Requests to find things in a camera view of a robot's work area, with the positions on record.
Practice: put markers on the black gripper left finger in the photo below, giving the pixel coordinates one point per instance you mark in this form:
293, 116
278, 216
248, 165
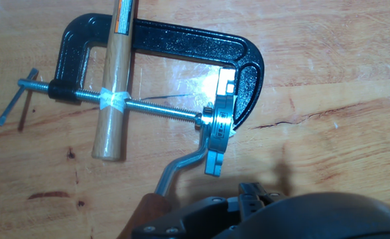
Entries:
195, 219

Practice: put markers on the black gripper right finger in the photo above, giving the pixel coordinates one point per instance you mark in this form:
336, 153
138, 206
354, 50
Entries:
253, 199

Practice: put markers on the black C-clamp with screw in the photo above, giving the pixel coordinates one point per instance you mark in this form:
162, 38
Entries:
188, 41

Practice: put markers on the glossy brown wooden board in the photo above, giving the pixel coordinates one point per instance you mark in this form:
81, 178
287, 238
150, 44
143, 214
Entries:
331, 116

